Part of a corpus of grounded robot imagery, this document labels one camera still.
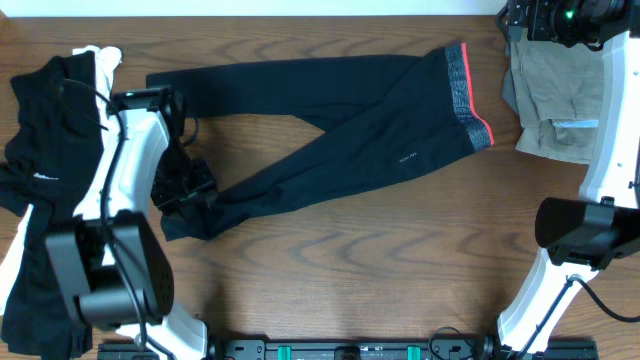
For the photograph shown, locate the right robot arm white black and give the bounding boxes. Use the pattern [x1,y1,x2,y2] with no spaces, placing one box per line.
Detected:
[473,0,639,359]

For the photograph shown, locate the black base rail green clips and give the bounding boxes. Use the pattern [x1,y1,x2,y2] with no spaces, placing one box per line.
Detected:
[96,337,600,360]

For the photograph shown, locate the black garment with white logo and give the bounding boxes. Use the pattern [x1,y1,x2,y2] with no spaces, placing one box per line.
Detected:
[1,51,103,359]

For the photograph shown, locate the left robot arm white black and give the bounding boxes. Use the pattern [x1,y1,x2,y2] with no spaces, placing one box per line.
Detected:
[45,88,224,359]

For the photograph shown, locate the small black looped base cable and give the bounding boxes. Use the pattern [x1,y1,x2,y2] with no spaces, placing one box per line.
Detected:
[427,327,476,360]

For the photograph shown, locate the folded khaki trousers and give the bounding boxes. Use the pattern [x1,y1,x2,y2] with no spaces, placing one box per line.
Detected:
[502,39,604,164]

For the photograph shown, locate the black leggings grey red waistband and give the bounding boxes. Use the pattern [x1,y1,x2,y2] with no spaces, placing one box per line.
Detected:
[146,44,494,241]

